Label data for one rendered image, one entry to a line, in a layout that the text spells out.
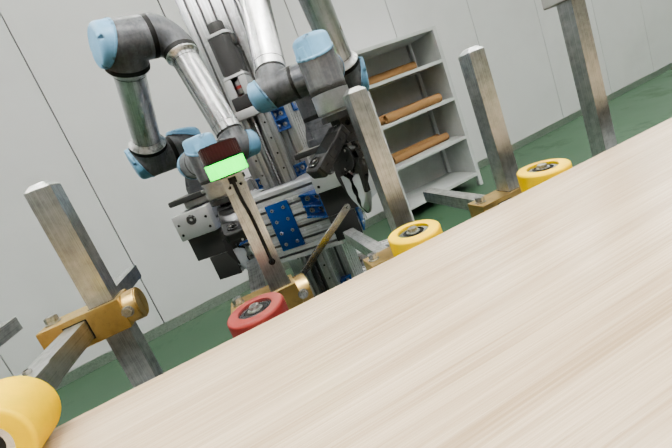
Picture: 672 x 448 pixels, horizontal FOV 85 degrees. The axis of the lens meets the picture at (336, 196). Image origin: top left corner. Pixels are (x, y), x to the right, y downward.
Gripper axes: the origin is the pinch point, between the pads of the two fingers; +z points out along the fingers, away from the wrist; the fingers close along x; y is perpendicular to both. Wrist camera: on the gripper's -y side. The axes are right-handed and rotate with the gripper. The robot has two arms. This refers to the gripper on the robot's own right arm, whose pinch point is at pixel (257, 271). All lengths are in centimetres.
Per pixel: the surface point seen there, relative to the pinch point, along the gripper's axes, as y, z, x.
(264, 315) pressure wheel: -45.2, -8.8, -1.1
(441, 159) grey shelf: 257, 56, -207
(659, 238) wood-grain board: -67, -8, -36
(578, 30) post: -29, -27, -78
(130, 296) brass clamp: -29.2, -14.2, 16.9
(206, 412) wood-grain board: -57, -8, 6
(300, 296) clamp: -30.8, -2.5, -6.4
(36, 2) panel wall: 229, -174, 73
